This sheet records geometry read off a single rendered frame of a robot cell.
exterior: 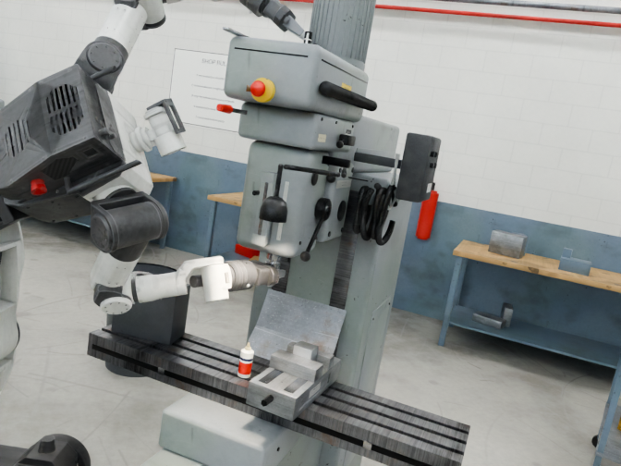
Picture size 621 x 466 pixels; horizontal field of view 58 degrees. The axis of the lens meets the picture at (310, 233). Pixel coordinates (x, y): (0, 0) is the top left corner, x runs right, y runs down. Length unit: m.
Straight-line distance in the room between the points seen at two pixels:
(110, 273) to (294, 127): 0.60
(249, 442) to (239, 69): 1.00
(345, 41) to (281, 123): 0.41
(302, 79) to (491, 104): 4.44
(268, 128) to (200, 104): 5.28
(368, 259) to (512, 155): 3.87
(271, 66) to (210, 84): 5.32
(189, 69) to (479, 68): 3.27
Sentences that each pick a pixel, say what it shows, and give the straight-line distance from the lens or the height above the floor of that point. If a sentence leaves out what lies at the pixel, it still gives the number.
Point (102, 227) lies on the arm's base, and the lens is 1.28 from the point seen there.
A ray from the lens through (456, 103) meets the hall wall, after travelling 5.81.
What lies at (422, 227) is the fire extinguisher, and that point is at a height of 0.92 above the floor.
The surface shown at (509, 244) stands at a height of 0.99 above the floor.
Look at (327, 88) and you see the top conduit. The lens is 1.44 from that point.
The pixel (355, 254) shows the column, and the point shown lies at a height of 1.27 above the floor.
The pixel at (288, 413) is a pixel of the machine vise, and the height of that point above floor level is 0.92.
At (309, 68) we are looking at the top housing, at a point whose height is 1.83.
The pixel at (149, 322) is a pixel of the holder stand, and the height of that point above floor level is 0.97.
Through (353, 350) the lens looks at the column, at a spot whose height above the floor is 0.92.
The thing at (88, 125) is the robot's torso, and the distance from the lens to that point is 1.27.
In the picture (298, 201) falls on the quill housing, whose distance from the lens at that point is 1.57.
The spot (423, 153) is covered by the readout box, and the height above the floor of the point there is 1.67.
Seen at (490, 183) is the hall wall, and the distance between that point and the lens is 5.75.
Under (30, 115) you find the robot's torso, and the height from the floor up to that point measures 1.61.
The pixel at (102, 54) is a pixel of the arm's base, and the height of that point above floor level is 1.78.
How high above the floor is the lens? 1.68
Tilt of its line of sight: 10 degrees down
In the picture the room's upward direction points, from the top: 9 degrees clockwise
